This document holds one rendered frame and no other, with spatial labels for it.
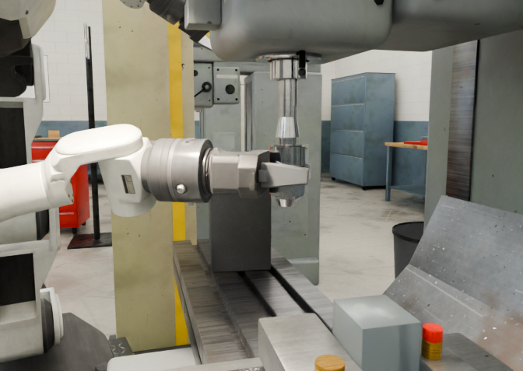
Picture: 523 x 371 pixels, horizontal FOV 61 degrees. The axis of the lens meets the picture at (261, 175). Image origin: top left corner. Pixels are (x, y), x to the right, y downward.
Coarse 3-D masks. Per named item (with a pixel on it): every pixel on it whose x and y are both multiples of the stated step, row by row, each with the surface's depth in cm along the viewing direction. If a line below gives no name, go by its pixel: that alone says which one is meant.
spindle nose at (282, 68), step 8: (272, 64) 56; (280, 64) 56; (288, 64) 55; (296, 64) 55; (272, 72) 57; (280, 72) 56; (288, 72) 55; (296, 72) 56; (272, 80) 58; (304, 80) 58
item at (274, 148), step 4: (272, 144) 59; (276, 144) 59; (296, 144) 60; (300, 144) 60; (272, 148) 58; (276, 148) 57; (280, 148) 57; (284, 148) 57; (288, 148) 57; (292, 148) 57; (296, 148) 57; (300, 148) 57; (304, 148) 58; (276, 152) 57; (280, 152) 57; (284, 152) 57; (288, 152) 57; (292, 152) 57; (296, 152) 57; (300, 152) 57
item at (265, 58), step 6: (258, 54) 56; (264, 54) 55; (270, 54) 54; (276, 54) 54; (282, 54) 53; (288, 54) 53; (294, 54) 53; (306, 54) 54; (312, 54) 54; (318, 54) 55; (258, 60) 57; (264, 60) 57; (312, 60) 57; (318, 60) 57
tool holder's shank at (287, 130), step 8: (280, 80) 57; (288, 80) 57; (296, 80) 58; (280, 88) 57; (288, 88) 57; (296, 88) 58; (280, 96) 58; (288, 96) 57; (296, 96) 58; (280, 104) 58; (288, 104) 57; (296, 104) 58; (280, 112) 58; (288, 112) 57; (296, 112) 58; (280, 120) 58; (288, 120) 57; (296, 120) 58; (280, 128) 58; (288, 128) 57; (296, 128) 58; (280, 136) 58; (288, 136) 57; (296, 136) 58; (280, 144) 58; (288, 144) 58
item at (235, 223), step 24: (264, 192) 88; (216, 216) 87; (240, 216) 88; (264, 216) 89; (216, 240) 88; (240, 240) 89; (264, 240) 89; (216, 264) 89; (240, 264) 89; (264, 264) 90
